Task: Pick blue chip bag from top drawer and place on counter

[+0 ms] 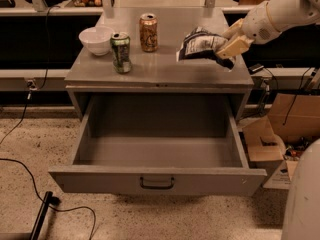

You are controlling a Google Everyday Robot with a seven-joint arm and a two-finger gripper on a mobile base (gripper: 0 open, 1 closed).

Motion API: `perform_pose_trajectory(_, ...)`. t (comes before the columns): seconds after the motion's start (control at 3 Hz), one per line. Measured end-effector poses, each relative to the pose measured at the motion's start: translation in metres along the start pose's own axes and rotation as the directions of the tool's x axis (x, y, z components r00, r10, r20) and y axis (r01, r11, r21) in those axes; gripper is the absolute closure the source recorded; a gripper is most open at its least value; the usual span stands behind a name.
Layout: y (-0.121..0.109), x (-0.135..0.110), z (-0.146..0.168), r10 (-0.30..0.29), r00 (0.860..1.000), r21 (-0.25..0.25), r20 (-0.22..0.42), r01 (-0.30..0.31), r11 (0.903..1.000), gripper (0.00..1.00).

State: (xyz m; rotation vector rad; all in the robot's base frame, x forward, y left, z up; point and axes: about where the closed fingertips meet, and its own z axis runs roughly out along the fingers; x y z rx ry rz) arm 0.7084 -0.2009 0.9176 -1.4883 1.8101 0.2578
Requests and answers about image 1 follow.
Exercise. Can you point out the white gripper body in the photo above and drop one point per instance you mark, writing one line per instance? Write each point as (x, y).
(259, 26)

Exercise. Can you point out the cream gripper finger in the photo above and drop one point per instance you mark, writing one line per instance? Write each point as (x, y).
(235, 30)
(235, 46)

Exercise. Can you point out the blue chip bag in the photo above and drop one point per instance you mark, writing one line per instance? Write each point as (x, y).
(203, 44)

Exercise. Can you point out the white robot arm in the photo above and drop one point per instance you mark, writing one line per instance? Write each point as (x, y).
(286, 14)

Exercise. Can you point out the grey cabinet counter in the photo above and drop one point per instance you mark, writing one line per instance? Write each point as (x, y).
(160, 71)

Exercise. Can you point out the grey open drawer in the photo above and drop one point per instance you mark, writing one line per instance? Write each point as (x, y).
(191, 137)

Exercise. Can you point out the small black device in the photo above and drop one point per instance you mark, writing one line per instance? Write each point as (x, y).
(255, 68)

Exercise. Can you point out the gold soda can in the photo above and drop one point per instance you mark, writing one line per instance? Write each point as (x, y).
(148, 32)

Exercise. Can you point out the cardboard box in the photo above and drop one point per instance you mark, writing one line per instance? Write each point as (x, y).
(277, 141)

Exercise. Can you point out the green soda can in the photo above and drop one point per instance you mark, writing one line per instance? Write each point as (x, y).
(120, 46)

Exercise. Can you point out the white bowl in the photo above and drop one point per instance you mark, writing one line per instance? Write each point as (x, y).
(97, 39)

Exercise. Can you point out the black metal stand leg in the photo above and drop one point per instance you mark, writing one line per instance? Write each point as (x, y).
(49, 201)

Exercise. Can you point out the black drawer handle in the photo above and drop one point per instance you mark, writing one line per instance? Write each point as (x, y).
(156, 185)

